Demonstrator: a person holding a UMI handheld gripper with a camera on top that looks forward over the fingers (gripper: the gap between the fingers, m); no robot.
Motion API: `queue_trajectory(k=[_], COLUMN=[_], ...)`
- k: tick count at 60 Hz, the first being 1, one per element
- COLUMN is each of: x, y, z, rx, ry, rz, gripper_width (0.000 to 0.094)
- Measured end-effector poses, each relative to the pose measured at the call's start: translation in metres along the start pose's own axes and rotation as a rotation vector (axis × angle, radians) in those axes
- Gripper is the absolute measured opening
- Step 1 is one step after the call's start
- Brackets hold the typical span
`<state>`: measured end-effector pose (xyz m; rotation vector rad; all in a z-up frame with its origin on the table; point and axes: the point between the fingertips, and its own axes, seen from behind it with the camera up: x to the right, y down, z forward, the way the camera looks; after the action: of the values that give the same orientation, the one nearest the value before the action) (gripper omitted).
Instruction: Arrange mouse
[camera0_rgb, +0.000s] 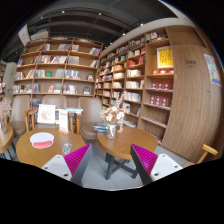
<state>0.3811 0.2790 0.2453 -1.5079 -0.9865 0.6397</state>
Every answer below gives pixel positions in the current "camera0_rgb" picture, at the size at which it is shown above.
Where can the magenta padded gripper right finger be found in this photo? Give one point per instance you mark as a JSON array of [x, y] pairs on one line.
[[152, 167]]

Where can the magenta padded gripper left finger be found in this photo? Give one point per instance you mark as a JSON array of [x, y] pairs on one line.
[[71, 167]]

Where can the round wooden table right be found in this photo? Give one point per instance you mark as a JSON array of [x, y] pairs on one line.
[[118, 149]]

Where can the round wooden table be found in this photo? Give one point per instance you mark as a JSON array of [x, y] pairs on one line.
[[27, 154], [118, 149]]

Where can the white standing sign card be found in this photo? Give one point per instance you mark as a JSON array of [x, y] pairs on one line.
[[63, 121]]

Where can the round wooden table left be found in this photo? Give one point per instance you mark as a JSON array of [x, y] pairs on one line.
[[27, 154]]

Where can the stack of books on chair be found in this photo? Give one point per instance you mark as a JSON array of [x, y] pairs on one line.
[[100, 127]]

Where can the wooden chair armrest right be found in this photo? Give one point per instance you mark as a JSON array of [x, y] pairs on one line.
[[207, 150]]

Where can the framed picture display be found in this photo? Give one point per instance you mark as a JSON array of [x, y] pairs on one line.
[[46, 114]]

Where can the beige armchair right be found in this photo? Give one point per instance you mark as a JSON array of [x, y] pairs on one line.
[[91, 108]]

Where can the beige armchair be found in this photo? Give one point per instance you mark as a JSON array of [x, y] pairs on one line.
[[59, 102], [18, 121], [91, 108]]

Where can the glass vase with dried flowers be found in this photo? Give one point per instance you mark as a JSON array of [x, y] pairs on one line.
[[113, 116]]

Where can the beige armchair middle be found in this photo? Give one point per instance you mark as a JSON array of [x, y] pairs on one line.
[[59, 102]]

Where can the beige armchair left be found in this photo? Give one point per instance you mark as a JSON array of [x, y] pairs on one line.
[[18, 121]]

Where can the wooden table far left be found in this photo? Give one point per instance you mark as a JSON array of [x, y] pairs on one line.
[[6, 140]]

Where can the dried flower vase far left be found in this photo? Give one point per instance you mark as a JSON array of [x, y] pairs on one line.
[[5, 112]]

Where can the yellow poster on shelf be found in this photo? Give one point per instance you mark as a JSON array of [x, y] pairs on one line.
[[164, 57]]

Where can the colourful poster on panel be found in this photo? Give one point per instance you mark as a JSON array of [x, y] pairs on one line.
[[213, 70]]

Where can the wooden bookshelf right wall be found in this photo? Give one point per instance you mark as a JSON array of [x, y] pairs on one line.
[[132, 68]]

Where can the wooden bookshelf wall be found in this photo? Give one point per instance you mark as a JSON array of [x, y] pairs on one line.
[[132, 68], [61, 66]]

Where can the wooden bookshelf back wall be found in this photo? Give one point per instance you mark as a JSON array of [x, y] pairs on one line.
[[61, 66]]

